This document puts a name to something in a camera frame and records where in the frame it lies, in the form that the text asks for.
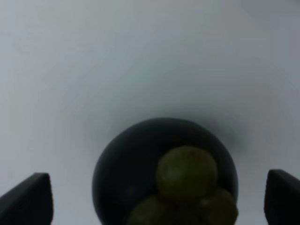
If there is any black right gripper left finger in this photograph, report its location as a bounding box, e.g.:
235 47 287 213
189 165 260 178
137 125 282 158
0 173 53 225

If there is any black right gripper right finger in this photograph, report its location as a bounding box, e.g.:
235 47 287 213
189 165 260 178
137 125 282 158
264 169 300 225

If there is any dark mangosteen green calyx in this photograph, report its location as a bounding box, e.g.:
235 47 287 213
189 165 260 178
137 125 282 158
92 118 238 225

